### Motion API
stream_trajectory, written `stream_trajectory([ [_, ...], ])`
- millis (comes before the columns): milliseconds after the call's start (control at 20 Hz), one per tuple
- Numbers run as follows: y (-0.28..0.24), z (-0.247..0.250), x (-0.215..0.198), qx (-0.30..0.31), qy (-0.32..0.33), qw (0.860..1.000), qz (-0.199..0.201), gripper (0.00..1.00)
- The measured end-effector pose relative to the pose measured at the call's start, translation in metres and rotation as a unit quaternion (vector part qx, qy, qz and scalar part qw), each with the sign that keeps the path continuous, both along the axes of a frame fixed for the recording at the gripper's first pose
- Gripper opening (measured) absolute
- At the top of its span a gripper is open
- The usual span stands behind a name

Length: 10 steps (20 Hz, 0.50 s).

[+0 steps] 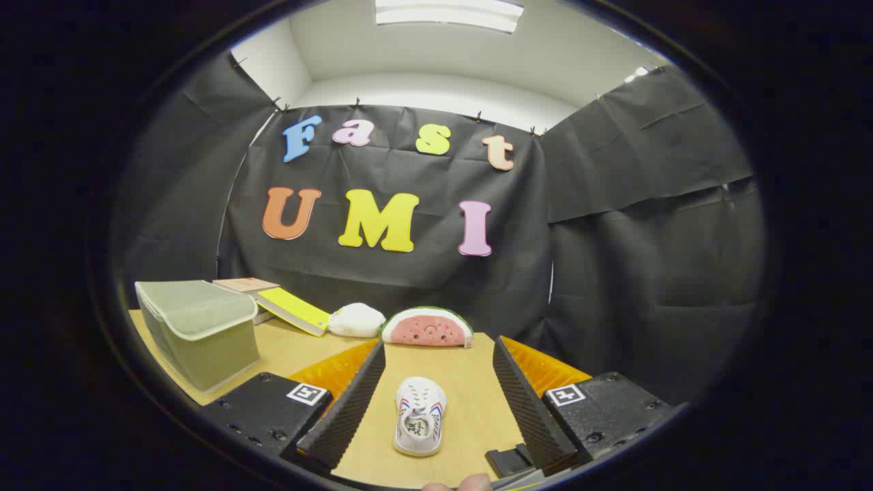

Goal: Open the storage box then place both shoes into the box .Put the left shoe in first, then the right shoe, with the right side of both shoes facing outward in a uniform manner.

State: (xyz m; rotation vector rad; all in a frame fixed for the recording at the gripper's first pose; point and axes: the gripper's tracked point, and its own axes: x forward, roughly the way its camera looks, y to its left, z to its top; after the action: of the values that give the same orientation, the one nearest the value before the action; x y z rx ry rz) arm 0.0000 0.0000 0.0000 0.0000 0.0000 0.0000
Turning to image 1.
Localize yellow cover book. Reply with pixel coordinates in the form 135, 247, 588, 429
256, 287, 331, 338

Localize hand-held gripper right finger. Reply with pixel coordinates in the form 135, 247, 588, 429
492, 336, 686, 476

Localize white plush toy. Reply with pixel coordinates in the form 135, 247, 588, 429
327, 303, 387, 339

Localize white canvas shoe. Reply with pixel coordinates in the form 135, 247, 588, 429
394, 376, 447, 458

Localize ceiling light panel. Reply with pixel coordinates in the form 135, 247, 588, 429
375, 0, 524, 33

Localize watermelon slice plush toy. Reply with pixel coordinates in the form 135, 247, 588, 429
381, 306, 474, 349

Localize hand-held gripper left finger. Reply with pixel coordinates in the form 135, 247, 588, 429
203, 339, 387, 475

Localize green fabric storage box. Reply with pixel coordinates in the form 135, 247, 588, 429
134, 280, 261, 393

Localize black backdrop cloth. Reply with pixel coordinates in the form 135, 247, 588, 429
109, 51, 768, 410

